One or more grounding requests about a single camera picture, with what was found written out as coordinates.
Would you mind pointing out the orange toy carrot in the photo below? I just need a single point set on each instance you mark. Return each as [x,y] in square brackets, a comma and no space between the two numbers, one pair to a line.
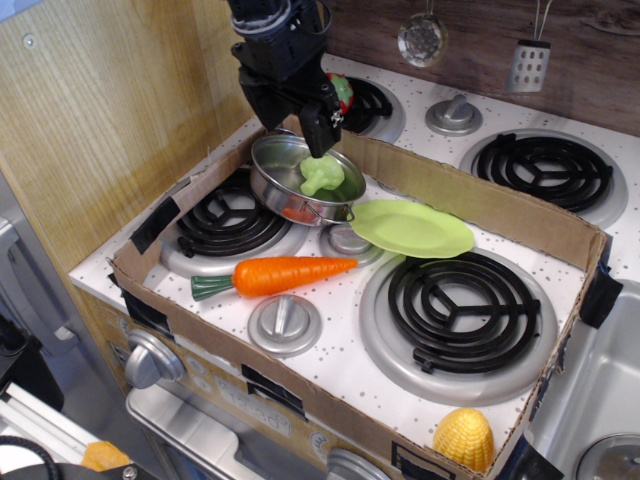
[258,277]

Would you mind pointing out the silver lower front knob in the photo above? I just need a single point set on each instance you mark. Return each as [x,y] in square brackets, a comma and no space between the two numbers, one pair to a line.
[346,465]

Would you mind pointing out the hanging metal grater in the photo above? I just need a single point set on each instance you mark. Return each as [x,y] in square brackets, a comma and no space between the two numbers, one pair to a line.
[531,57]

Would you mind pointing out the front left black burner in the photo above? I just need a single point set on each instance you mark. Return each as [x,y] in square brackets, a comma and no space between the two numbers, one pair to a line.
[229,225]

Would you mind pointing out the steel sink basin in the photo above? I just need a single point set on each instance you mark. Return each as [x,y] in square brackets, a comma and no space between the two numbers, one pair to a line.
[587,425]

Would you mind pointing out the brown cardboard fence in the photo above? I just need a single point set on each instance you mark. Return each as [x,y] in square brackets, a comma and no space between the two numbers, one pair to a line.
[290,413]

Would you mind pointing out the silver back stove knob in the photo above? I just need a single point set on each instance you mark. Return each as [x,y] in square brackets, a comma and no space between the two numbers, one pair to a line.
[454,117]

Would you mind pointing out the light green toy broccoli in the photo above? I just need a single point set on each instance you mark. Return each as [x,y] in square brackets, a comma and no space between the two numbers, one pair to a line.
[320,173]

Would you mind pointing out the silver front stove knob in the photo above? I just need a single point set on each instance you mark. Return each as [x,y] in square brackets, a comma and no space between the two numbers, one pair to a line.
[285,326]

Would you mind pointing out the back right black burner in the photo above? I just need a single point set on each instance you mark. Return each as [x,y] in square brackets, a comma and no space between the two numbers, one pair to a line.
[559,168]

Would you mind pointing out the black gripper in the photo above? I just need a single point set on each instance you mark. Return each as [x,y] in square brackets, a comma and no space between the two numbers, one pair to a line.
[281,75]

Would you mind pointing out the silver stove knob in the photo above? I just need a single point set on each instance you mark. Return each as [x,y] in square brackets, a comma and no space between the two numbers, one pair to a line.
[454,117]
[341,241]
[285,326]

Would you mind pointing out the back left black burner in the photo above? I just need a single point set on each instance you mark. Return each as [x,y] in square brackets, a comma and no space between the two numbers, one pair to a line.
[376,112]

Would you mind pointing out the orange object bottom left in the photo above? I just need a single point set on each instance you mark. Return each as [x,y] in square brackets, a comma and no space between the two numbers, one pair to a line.
[101,456]

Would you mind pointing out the hanging metal strainer spoon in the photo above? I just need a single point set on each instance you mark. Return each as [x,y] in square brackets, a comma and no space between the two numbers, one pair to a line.
[423,38]

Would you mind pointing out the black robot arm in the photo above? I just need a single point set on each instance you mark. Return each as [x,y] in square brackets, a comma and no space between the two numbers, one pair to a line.
[265,12]

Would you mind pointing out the silver middle stove knob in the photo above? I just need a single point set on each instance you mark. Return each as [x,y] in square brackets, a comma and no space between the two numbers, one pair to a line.
[341,241]

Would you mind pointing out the front right black burner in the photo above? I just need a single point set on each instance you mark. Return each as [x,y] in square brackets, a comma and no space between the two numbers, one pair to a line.
[471,331]

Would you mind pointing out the silver oven door handle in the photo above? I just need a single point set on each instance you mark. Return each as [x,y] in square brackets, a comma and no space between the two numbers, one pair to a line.
[213,447]

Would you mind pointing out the silver oven dial knob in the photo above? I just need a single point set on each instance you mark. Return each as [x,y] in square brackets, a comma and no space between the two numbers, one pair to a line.
[150,361]

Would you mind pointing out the light green plastic plate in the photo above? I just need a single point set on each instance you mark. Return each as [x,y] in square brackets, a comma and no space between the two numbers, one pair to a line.
[411,229]

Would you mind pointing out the yellow toy corn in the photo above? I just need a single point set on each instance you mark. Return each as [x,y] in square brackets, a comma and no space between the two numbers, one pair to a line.
[465,436]

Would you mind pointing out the small steel pan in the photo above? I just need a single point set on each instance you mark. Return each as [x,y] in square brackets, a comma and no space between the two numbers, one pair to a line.
[275,180]

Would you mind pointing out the red toy strawberry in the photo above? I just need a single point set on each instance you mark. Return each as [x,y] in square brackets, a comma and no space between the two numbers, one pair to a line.
[343,89]

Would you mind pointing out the black burner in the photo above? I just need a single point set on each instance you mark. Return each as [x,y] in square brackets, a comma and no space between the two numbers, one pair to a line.
[471,331]
[376,112]
[559,168]
[229,225]

